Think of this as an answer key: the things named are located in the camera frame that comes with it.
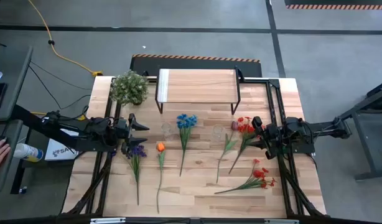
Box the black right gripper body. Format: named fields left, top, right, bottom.
left=251, top=116, right=284, bottom=160

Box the potted green plant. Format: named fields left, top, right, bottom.
left=109, top=70, right=149, bottom=106

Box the white printed cardboard box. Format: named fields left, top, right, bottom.
left=44, top=128, right=83, bottom=162

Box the yellow floor cable with plug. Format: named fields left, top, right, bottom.
left=27, top=0, right=104, bottom=78

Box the black floor cable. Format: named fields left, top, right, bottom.
left=28, top=60, right=93, bottom=91
left=27, top=65, right=92, bottom=110

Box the blue artificial flower bunch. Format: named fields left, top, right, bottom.
left=175, top=113, right=198, bottom=177

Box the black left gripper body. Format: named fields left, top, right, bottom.
left=114, top=113, right=139, bottom=156

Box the grey metal stand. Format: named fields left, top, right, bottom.
left=332, top=77, right=382, bottom=182

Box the black diagonal support bar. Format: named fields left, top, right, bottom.
left=11, top=104, right=86, bottom=152

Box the wooden shelf with black legs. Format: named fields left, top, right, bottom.
left=156, top=65, right=245, bottom=115

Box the grey side desk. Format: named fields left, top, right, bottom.
left=0, top=45, right=34, bottom=122

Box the red artificial flower bunch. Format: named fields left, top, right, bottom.
left=228, top=116, right=258, bottom=175
left=213, top=158, right=277, bottom=195

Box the orange artificial tulip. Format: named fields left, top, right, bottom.
left=156, top=142, right=166, bottom=215

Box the dark grey desk panel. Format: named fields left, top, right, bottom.
left=0, top=119, right=24, bottom=194

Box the clear glass vase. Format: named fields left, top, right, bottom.
left=161, top=122, right=177, bottom=141
left=212, top=124, right=226, bottom=143

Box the purple artificial flower bunch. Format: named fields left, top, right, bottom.
left=126, top=144, right=147, bottom=207

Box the white spray can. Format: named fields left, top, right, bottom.
left=12, top=142, right=45, bottom=163

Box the black hazard-striped floor mat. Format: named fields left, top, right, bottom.
left=284, top=0, right=382, bottom=11
left=129, top=53, right=263, bottom=78

